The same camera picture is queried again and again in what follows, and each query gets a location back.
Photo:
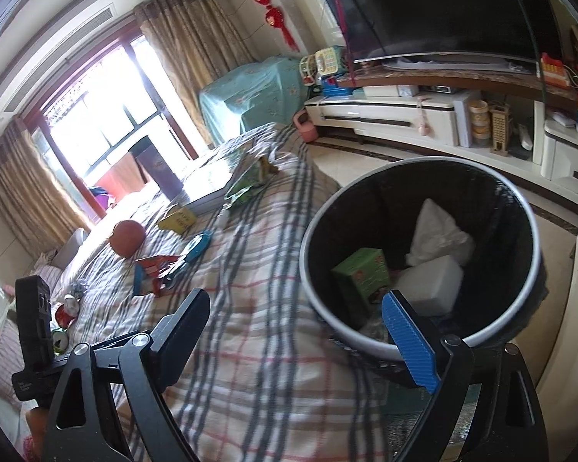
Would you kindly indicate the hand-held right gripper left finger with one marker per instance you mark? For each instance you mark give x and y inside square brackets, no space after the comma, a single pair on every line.
[185,327]

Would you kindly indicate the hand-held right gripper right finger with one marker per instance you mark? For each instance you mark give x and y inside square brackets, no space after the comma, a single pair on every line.
[409,341]

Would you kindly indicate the white foam block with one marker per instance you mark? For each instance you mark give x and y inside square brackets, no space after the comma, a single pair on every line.
[433,284]

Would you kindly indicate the green tissue box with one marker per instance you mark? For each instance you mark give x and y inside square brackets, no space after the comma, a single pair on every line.
[361,274]

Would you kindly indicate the white tissue pack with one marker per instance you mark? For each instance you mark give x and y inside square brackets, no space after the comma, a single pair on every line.
[438,236]

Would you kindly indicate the black bin with white rim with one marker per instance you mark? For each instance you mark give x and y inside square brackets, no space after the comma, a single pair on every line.
[366,202]

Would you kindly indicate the person's left hand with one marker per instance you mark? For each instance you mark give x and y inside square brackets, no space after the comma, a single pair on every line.
[36,421]

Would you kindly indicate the pink striped bedding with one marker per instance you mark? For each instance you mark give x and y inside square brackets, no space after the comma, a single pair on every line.
[0,361]

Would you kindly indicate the small red snack packet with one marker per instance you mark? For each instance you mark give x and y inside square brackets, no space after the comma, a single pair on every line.
[154,274]

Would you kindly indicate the plaid blanket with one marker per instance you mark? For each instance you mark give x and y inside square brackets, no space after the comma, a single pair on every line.
[260,322]

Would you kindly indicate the small blue packet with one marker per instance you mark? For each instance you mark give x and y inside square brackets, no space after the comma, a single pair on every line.
[197,245]

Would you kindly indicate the red ball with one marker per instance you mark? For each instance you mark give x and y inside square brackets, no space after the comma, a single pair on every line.
[129,238]

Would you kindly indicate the yellow packet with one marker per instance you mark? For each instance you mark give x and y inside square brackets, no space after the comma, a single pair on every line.
[177,221]

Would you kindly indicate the beige curtain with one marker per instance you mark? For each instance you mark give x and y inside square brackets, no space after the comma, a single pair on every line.
[24,187]
[197,48]

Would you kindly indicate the green snack packet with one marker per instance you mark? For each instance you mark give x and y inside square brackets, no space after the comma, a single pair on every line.
[250,183]

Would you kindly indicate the dark purple box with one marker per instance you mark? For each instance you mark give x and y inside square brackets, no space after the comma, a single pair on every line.
[156,168]

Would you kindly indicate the orange cloth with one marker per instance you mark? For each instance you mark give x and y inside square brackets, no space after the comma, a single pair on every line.
[120,175]

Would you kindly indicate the stack of cream containers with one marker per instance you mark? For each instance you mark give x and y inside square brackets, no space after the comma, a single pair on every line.
[479,122]

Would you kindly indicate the white upright box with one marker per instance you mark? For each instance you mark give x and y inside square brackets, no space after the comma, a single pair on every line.
[462,118]

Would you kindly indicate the wooden house-shaped toy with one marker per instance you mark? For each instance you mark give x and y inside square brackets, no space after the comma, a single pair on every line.
[500,130]

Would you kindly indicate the cream television stand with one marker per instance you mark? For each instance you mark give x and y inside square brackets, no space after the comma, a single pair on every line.
[390,110]

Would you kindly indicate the pink toy kettle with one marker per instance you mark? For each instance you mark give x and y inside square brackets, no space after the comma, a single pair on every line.
[304,127]

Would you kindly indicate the large window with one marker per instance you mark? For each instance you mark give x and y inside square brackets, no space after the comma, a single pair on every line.
[106,101]

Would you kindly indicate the remote control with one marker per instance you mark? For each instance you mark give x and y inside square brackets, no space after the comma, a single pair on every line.
[525,137]

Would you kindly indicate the teal floral furniture cover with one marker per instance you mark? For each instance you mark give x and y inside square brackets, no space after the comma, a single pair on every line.
[260,91]

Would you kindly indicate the yellow and green toy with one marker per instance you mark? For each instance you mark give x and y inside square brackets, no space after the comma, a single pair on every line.
[308,70]

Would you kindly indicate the toy cash register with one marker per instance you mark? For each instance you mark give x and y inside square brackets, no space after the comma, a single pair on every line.
[330,65]

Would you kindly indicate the pink stick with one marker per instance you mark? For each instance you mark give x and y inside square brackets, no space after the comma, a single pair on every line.
[344,29]

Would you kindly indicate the red knot decoration with tassel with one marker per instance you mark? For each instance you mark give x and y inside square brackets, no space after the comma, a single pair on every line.
[279,21]

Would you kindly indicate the black television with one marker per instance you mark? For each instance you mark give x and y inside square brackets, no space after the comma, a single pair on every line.
[438,5]

